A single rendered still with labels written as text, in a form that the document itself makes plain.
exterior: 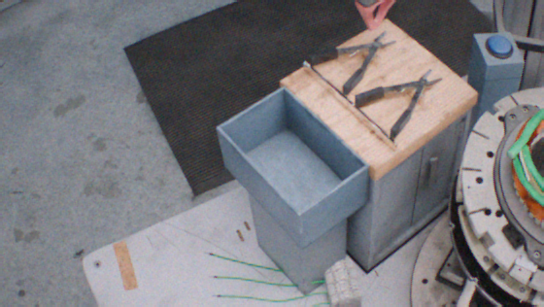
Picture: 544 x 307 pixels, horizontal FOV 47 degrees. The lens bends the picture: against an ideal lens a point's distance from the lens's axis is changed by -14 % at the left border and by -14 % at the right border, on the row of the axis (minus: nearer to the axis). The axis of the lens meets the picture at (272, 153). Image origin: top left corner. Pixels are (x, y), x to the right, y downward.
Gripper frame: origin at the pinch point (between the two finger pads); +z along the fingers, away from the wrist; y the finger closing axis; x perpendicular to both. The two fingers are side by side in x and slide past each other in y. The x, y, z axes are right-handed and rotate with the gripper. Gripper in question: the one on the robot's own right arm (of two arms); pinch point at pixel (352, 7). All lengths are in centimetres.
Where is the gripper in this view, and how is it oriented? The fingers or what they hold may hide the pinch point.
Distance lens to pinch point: 90.6
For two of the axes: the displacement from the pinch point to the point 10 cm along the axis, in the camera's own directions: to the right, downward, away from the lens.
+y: 6.0, 6.3, -4.9
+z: 0.9, 5.6, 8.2
